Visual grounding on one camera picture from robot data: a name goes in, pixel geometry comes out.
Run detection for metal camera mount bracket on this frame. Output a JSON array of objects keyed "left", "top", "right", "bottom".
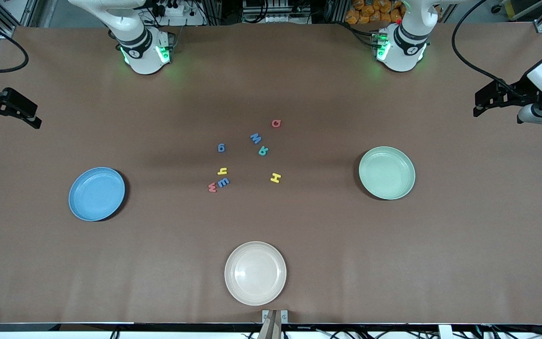
[{"left": 262, "top": 309, "right": 288, "bottom": 339}]

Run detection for grey equipment rack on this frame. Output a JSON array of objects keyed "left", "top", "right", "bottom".
[{"left": 242, "top": 0, "right": 313, "bottom": 24}]

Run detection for orange bags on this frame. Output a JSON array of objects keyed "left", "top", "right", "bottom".
[{"left": 345, "top": 0, "right": 406, "bottom": 25}]

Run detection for white power strip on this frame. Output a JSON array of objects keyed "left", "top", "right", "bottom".
[{"left": 140, "top": 0, "right": 206, "bottom": 26}]

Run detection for beige plate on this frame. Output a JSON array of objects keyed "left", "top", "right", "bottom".
[{"left": 224, "top": 241, "right": 287, "bottom": 306}]

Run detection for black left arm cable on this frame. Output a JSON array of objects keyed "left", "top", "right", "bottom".
[{"left": 452, "top": 0, "right": 523, "bottom": 95}]

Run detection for green plate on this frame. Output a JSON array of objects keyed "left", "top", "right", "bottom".
[{"left": 359, "top": 146, "right": 416, "bottom": 201}]

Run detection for blue plate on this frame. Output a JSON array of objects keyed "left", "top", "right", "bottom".
[{"left": 69, "top": 167, "right": 126, "bottom": 222}]

